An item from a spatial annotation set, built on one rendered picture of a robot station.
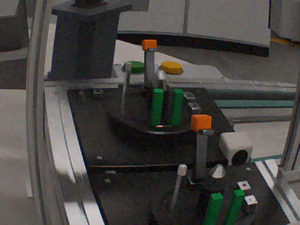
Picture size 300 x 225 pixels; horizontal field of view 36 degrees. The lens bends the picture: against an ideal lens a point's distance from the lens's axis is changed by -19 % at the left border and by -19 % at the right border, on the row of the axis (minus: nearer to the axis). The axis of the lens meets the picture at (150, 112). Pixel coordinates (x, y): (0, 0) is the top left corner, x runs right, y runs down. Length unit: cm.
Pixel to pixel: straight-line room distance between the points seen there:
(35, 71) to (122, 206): 21
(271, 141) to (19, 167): 47
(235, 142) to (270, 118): 28
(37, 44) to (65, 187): 23
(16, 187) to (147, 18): 318
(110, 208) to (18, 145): 37
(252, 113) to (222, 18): 308
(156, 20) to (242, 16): 72
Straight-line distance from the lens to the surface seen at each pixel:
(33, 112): 55
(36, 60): 53
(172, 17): 395
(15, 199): 80
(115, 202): 64
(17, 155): 92
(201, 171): 64
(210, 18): 402
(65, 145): 78
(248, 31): 416
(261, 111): 101
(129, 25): 392
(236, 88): 102
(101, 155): 73
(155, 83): 80
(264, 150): 91
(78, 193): 68
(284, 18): 69
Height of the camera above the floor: 135
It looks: 26 degrees down
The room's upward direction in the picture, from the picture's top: 6 degrees clockwise
